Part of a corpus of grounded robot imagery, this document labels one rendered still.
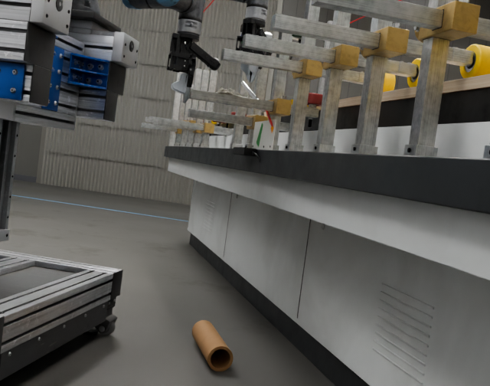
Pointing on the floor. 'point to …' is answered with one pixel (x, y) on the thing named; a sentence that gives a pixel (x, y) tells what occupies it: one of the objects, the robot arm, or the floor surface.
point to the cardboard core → (212, 346)
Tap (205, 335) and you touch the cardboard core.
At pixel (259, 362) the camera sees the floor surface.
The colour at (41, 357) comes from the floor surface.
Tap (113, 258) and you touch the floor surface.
